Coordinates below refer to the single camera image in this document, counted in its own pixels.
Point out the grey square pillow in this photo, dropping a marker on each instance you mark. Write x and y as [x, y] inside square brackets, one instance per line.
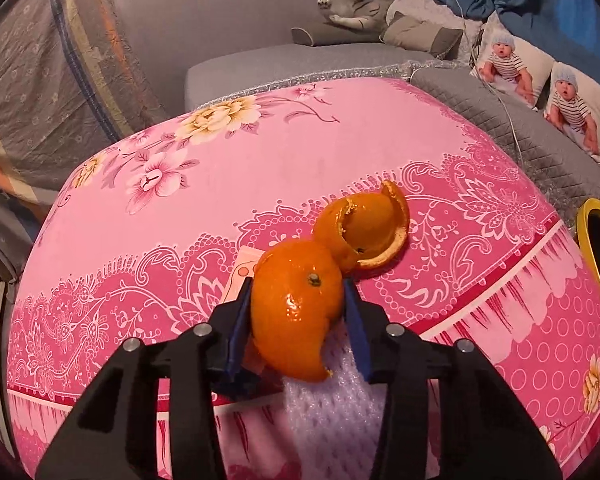
[420, 35]

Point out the open curled orange peel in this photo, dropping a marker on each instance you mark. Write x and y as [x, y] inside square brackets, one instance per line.
[370, 225]

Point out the grey quilted sofa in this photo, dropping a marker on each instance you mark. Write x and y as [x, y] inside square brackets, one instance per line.
[260, 65]

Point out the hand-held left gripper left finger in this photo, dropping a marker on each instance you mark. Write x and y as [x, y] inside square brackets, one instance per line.
[237, 325]

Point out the baby print pillow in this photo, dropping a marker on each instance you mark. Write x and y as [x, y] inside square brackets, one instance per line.
[510, 65]
[575, 105]

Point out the grey patterned hanging cloth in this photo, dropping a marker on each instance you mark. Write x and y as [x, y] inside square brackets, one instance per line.
[45, 70]

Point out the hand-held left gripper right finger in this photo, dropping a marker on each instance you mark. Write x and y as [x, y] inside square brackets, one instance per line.
[357, 330]

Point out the round orange peel with stem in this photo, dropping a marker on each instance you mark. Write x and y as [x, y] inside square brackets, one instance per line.
[290, 310]

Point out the pink floral tablecloth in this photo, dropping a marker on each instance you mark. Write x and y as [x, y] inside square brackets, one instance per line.
[230, 185]

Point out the yellow rimmed trash bin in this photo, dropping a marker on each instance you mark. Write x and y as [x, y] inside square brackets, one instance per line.
[592, 240]

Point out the grey bolster cushion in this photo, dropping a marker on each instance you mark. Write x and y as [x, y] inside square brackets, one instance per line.
[330, 36]

